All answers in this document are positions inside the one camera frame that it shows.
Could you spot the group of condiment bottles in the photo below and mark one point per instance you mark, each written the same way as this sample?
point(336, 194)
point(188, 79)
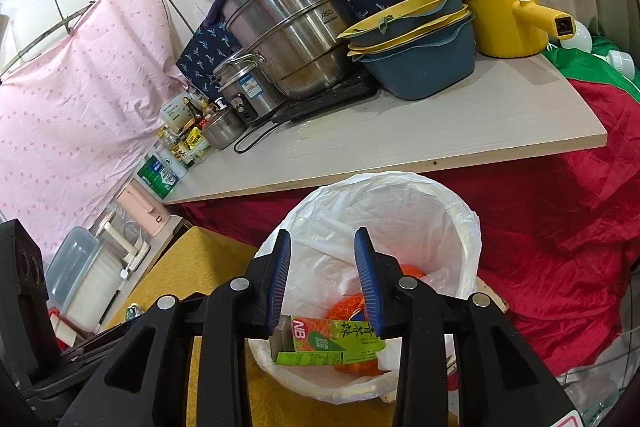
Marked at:
point(192, 142)

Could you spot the green cloth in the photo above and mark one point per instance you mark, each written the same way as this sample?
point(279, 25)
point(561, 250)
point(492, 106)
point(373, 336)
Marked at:
point(590, 69)

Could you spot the pink bin with white liner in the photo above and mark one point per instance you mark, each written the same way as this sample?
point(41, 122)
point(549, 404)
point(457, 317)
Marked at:
point(410, 217)

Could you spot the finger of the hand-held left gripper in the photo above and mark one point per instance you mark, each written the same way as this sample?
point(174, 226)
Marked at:
point(95, 343)

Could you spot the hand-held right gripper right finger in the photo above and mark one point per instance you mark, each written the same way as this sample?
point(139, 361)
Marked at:
point(367, 277)

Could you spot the silver foil wrapper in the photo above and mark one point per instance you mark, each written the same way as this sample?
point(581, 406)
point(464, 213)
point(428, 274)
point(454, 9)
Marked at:
point(134, 312)

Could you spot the black induction cooker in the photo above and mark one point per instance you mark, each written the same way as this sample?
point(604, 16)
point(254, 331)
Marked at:
point(340, 94)

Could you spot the white dish rack with lid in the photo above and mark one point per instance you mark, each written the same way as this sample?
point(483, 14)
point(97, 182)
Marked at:
point(85, 287)

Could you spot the blue basin with yellow rim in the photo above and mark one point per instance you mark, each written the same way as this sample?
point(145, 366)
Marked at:
point(400, 14)
point(450, 27)
point(420, 72)

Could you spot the small steel pot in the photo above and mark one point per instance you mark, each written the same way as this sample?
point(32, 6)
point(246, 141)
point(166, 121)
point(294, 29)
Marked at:
point(222, 129)

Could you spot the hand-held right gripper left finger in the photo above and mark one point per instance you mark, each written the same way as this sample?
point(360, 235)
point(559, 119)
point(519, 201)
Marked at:
point(280, 277)

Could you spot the large steel steamer pot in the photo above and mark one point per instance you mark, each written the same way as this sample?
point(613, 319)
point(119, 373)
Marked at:
point(285, 22)

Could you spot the green and red carton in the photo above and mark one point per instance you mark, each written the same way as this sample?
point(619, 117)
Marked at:
point(325, 342)

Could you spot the pink kettle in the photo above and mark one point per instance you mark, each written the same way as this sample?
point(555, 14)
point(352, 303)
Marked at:
point(142, 209)

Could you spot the green and white packet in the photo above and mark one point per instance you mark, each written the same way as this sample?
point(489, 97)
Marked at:
point(157, 174)

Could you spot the yellow electric pot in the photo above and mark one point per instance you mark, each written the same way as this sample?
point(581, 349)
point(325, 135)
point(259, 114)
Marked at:
point(500, 22)

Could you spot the white light bulb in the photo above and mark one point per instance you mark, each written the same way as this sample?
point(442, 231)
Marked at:
point(577, 34)
point(617, 62)

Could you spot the pink dotted curtain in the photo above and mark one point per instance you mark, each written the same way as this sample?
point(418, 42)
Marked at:
point(75, 107)

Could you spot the red cloth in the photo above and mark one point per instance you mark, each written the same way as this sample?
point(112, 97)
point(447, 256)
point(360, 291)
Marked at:
point(550, 232)

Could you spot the yellow patterned tablecloth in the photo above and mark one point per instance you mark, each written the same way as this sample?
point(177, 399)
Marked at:
point(210, 257)

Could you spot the white wooden shelf board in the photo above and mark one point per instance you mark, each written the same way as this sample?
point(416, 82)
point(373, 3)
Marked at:
point(400, 137)

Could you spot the steel rice cooker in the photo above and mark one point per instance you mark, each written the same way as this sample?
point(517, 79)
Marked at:
point(245, 87)

